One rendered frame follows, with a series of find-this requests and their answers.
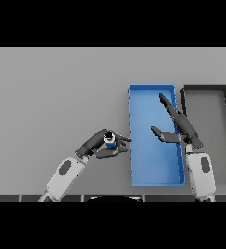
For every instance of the dark grey bin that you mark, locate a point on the dark grey bin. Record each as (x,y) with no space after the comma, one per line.
(215,136)

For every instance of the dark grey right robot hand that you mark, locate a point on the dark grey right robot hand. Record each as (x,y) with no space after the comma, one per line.
(183,126)

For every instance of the blue bin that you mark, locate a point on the blue bin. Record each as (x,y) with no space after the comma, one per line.
(152,155)

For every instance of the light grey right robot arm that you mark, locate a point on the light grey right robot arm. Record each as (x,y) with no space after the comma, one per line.
(201,173)

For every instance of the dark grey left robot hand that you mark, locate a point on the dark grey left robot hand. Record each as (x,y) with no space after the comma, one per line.
(91,144)

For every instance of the blue pipe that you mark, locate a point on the blue pipe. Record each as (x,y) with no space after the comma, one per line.
(109,140)

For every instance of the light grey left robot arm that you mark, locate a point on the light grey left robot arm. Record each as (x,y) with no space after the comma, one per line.
(61,178)

